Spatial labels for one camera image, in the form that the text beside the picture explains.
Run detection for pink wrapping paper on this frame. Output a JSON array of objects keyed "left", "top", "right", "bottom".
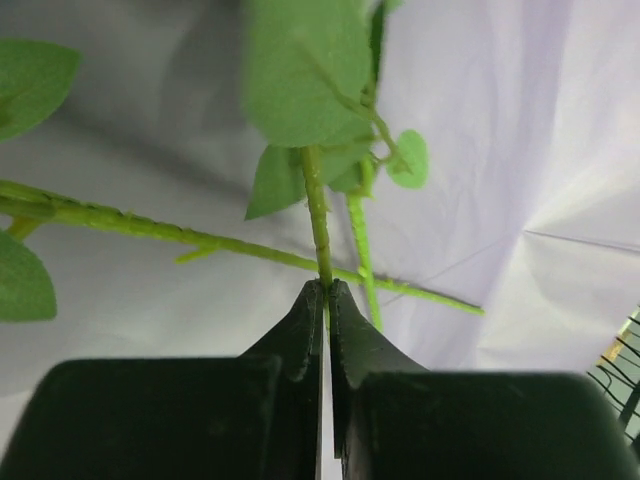
[{"left": 0, "top": 0, "right": 640, "bottom": 401}]

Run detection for black wire basket wooden handles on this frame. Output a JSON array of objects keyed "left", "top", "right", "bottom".
[{"left": 587, "top": 307, "right": 639, "bottom": 449}]

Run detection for pink rose stem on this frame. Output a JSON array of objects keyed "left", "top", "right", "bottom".
[{"left": 244, "top": 1, "right": 428, "bottom": 326}]

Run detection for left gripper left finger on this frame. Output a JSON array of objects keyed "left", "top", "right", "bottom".
[{"left": 1, "top": 281, "right": 323, "bottom": 480}]

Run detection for peach rose stem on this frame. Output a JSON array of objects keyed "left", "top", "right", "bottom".
[{"left": 0, "top": 39, "right": 486, "bottom": 324}]

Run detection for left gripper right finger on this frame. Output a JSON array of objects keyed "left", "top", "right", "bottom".
[{"left": 328, "top": 280, "right": 639, "bottom": 479}]

